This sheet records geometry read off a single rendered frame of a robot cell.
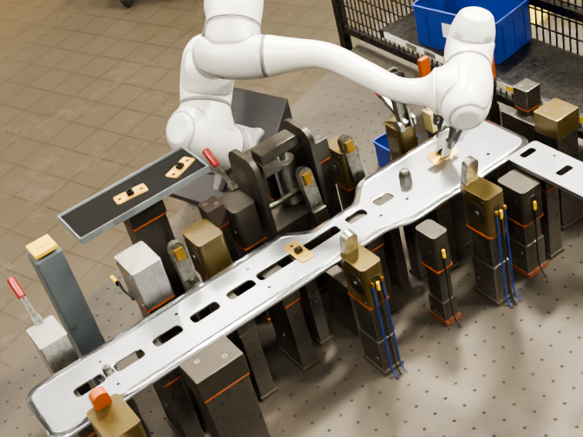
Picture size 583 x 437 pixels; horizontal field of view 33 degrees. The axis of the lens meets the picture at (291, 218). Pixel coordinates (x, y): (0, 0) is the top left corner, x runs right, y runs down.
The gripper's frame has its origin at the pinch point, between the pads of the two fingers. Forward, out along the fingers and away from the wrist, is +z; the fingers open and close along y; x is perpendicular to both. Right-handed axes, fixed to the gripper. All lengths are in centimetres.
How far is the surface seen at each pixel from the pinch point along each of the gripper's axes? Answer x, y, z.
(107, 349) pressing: -96, -5, 16
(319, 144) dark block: -24.5, -19.7, 3.5
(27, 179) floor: -42, -215, 193
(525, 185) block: 7.3, 21.4, 0.4
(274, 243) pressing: -48, -6, 12
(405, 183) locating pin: -13.4, 1.5, 5.4
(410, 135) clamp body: 0.7, -12.3, 8.5
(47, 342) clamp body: -107, -12, 13
